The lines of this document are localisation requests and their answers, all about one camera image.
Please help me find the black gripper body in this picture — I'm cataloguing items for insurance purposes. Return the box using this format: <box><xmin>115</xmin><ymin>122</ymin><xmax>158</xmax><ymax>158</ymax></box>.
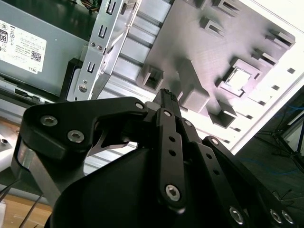
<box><xmin>46</xmin><ymin>142</ymin><xmax>230</xmax><ymax>228</ymax></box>

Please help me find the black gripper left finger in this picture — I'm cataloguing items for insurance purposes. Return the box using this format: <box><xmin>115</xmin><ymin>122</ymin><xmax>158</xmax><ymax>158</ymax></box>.
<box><xmin>10</xmin><ymin>88</ymin><xmax>188</xmax><ymax>215</ymax></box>

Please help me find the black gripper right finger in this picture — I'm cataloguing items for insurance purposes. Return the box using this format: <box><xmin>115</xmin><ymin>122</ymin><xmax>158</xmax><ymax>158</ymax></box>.
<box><xmin>170</xmin><ymin>91</ymin><xmax>299</xmax><ymax>228</ymax></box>

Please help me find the silver CPU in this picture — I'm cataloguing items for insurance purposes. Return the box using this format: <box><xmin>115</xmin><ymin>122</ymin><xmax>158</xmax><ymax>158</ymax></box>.
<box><xmin>224</xmin><ymin>67</ymin><xmax>253</xmax><ymax>93</ymax></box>

